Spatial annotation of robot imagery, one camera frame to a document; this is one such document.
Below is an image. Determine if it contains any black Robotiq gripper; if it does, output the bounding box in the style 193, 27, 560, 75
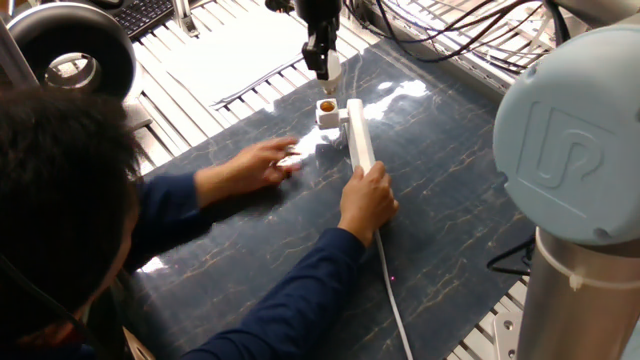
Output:
295, 0, 344, 82

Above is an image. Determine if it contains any white LED bulb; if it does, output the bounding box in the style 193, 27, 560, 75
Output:
319, 48, 344, 96

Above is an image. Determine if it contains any white bulb holder adapter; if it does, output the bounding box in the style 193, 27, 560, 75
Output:
315, 98, 350, 130

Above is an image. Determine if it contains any white power strip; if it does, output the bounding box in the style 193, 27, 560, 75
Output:
345, 98, 377, 175

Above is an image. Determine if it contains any left forearm blue sleeve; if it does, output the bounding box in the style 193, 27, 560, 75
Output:
122, 172, 214, 274

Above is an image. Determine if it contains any right forearm blue sleeve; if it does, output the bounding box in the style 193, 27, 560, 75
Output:
179, 227, 369, 360

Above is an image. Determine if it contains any person's left hand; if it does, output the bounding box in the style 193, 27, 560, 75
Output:
193, 136, 304, 209

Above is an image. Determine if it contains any person's right hand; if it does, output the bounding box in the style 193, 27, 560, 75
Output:
337, 160, 400, 249

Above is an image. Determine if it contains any white paper stack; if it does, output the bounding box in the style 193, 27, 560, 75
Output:
149, 9, 321, 109

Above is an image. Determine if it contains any black keyboard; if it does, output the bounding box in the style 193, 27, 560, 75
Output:
107, 0, 176, 41

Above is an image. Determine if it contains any dark blue marble mat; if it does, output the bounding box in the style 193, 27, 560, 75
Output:
124, 37, 536, 360

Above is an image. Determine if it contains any aluminium post with bracket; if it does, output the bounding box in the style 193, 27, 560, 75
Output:
172, 0, 201, 39

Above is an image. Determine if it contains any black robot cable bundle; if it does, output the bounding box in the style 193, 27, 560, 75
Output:
344, 0, 571, 76

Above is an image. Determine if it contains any white power strip cable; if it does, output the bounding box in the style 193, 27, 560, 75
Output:
374, 230, 415, 360

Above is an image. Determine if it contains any black cable loop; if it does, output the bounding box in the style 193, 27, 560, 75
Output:
487, 234, 537, 277

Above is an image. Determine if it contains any black ring-shaped device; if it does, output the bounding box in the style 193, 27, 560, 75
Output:
0, 2, 154, 131

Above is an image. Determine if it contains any aluminium profile post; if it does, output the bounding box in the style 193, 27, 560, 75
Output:
0, 19, 39, 89

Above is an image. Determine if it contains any aluminium corner bracket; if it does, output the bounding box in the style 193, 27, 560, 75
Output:
492, 310, 524, 360

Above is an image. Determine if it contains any thin black cable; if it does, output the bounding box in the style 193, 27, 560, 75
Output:
0, 254, 104, 360

